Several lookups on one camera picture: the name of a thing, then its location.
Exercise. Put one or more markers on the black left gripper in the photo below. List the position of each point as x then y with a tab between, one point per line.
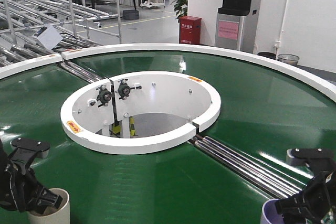
20	189

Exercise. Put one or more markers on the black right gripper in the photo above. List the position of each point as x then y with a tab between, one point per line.
314	204

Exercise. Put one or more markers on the purple plastic cup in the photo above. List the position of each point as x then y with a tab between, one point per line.
269	213

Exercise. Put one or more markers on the beige plastic cup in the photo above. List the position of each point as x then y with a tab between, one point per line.
52	215

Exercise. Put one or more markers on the steel conveyor rollers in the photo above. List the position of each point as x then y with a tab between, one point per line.
267	178

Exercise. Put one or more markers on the green circular conveyor belt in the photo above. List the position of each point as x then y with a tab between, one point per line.
263	114

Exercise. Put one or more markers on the white outer conveyor rim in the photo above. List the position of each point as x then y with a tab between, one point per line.
312	80

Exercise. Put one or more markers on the metal roller rack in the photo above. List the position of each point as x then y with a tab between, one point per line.
22	15

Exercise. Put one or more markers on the red fire extinguisher box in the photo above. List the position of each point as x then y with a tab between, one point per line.
190	30

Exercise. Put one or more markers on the black water dispenser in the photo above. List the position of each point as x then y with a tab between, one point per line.
230	23

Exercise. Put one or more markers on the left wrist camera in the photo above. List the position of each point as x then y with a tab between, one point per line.
42	148

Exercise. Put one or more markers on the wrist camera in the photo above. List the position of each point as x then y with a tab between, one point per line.
316	159
42	148

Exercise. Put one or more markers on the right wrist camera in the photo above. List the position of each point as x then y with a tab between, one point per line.
316	159

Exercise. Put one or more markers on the wire mesh trash bin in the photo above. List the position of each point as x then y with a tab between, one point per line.
288	59

